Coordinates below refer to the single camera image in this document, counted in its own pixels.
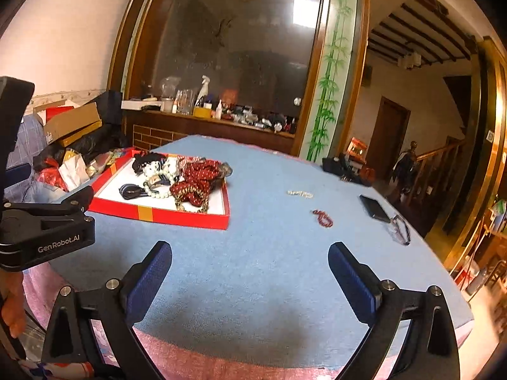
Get pink table cloth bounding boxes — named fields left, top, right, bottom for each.
left=23, top=261, right=474, bottom=380

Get red plaid scrunchie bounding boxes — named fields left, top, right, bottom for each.
left=170, top=182, right=211, bottom=213

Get person's left hand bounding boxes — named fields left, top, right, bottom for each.
left=0, top=272, right=27, bottom=339

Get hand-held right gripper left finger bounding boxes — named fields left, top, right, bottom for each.
left=40, top=241, right=173, bottom=380

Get blue striped bow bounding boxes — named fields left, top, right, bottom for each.
left=119, top=178, right=167, bottom=201

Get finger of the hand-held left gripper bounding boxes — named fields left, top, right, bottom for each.
left=40, top=185, right=95, bottom=229

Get dark jacket on post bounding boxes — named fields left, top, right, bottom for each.
left=393, top=148, right=416, bottom=191

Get ceiling lamp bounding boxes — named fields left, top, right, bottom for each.
left=398, top=51, right=422, bottom=70

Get red cardboard box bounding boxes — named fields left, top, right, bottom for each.
left=86, top=147, right=231, bottom=231

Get brown wooden door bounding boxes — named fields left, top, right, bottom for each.
left=366, top=96, right=412, bottom=181

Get glass pitcher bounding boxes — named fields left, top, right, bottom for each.
left=174, top=89, right=196, bottom=116

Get flat white box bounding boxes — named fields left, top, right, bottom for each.
left=121, top=100, right=165, bottom=111

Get blue table cloth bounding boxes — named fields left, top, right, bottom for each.
left=49, top=135, right=474, bottom=377

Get white floral scrunchie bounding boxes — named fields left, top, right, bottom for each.
left=143, top=157, right=181, bottom=181

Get black garbage bag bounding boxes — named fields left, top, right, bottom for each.
left=34, top=124, right=129, bottom=167

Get dark red dotted scrunchie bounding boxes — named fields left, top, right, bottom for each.
left=180, top=158, right=222, bottom=185

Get bamboo painted panel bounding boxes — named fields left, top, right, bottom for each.
left=299, top=0, right=363, bottom=163

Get brown cardboard box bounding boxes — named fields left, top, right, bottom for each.
left=43, top=102, right=103, bottom=148

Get black smartphone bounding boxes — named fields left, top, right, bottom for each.
left=359, top=195, right=392, bottom=223

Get red bead bracelet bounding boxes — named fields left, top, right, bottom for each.
left=311, top=209, right=334, bottom=228

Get black framed glasses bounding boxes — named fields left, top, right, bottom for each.
left=388, top=214, right=412, bottom=246

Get red plastic bag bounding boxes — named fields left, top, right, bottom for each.
left=34, top=157, right=69, bottom=191

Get blue checked cloth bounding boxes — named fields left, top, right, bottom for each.
left=7, top=115, right=49, bottom=203

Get wooden stair railing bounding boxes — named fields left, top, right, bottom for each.
left=410, top=136, right=469, bottom=228

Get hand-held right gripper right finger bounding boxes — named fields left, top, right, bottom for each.
left=328, top=241, right=462, bottom=380

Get long pearl necklace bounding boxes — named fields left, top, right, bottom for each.
left=143, top=174, right=176, bottom=199

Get grey organza scrunchie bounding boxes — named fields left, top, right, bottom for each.
left=210, top=162, right=234, bottom=179

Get crumpled white paper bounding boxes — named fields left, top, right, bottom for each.
left=59, top=154, right=91, bottom=191

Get clutter of small things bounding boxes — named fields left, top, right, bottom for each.
left=222, top=103, right=298, bottom=134

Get wooden counter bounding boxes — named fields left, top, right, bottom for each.
left=124, top=109, right=296, bottom=155

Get white spray bottle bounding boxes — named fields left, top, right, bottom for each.
left=196, top=74, right=210, bottom=108

